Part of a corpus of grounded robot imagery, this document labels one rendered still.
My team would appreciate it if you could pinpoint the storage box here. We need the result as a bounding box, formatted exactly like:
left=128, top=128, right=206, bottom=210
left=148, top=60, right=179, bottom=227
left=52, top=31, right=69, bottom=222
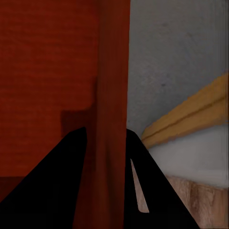
left=0, top=0, right=130, bottom=229

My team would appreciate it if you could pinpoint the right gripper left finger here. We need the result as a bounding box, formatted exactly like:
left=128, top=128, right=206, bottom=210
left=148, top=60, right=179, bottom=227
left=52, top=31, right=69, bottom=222
left=0, top=127, right=87, bottom=229

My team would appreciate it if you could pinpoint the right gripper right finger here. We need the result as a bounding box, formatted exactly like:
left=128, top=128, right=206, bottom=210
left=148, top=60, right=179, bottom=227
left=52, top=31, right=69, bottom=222
left=123, top=129, right=200, bottom=229

